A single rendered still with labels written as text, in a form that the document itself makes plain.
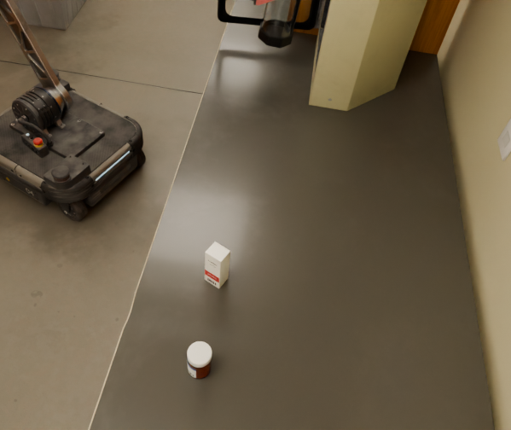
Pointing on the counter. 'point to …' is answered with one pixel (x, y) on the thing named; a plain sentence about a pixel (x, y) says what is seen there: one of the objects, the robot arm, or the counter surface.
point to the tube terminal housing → (362, 50)
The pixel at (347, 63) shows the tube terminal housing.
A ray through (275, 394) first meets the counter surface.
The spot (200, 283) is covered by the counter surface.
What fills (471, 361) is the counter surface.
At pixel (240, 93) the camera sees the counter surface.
